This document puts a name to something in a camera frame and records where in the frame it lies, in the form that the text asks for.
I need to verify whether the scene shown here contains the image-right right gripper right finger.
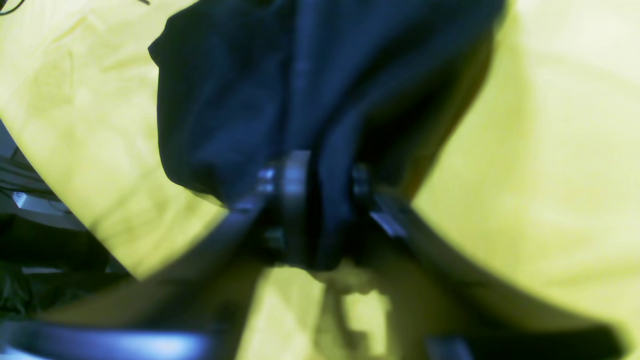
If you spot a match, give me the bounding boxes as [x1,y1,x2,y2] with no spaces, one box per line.
[352,165,626,360]

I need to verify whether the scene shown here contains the black T-shirt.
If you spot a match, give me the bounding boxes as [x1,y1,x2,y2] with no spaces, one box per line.
[148,0,506,271]

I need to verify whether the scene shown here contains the yellow table cloth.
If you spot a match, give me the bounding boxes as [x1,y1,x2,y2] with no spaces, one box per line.
[0,0,639,360]

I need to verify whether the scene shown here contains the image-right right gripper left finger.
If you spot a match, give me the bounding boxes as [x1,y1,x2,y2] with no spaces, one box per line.
[5,150,311,360]

